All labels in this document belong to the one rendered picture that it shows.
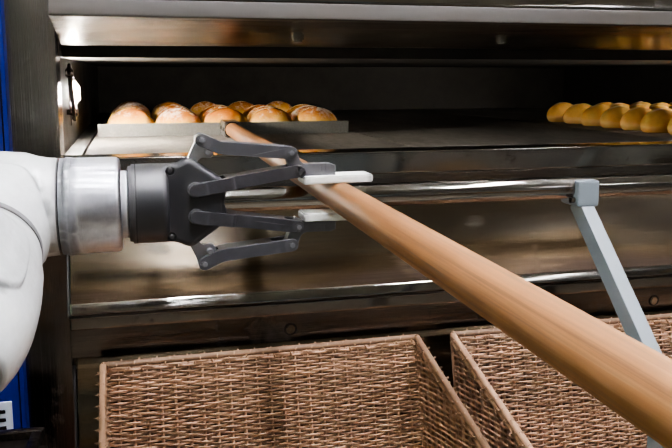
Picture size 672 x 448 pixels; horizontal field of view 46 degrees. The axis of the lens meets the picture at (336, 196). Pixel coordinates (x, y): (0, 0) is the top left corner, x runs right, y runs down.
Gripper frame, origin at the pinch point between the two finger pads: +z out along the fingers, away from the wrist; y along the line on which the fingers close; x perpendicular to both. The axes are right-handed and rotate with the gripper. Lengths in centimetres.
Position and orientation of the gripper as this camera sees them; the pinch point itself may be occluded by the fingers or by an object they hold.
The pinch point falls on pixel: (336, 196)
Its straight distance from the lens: 79.8
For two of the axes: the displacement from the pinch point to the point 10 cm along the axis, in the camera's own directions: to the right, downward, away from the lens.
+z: 9.7, -0.4, 2.4
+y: 0.0, 9.9, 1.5
